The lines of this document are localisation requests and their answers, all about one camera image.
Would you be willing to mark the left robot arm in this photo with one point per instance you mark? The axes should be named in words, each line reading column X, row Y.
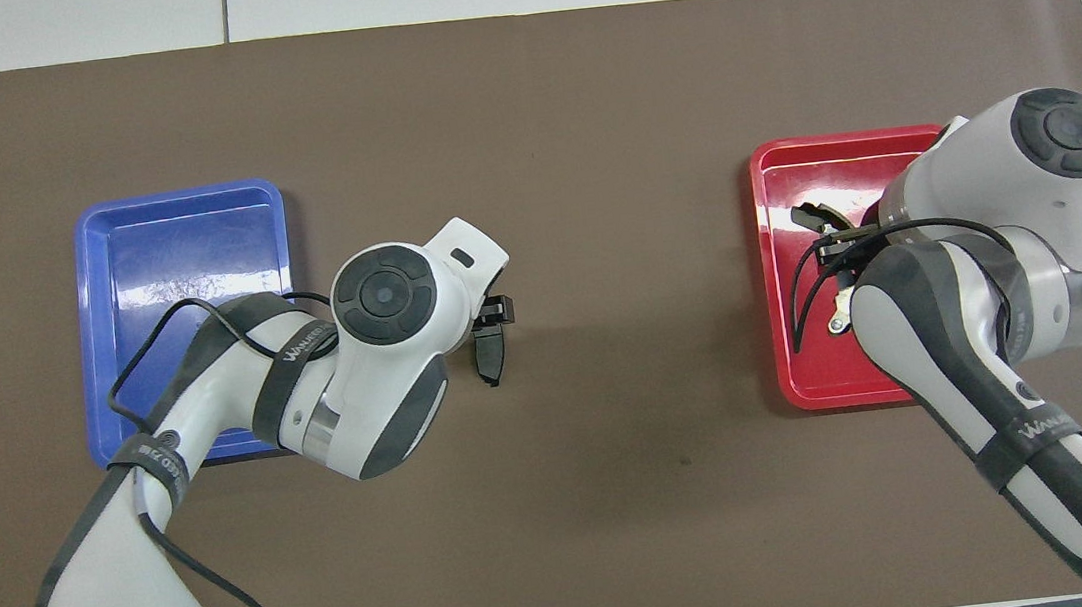
column 386, row 360

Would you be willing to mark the brake pad with metal clip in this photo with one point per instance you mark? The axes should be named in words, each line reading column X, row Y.
column 841, row 302

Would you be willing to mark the blue plastic tray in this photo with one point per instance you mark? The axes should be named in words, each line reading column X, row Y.
column 179, row 251

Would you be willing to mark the red plastic tray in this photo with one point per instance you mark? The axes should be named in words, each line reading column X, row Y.
column 814, row 365

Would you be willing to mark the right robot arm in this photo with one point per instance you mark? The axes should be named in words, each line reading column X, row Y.
column 992, row 196

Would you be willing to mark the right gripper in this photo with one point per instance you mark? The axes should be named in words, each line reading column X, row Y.
column 871, row 234

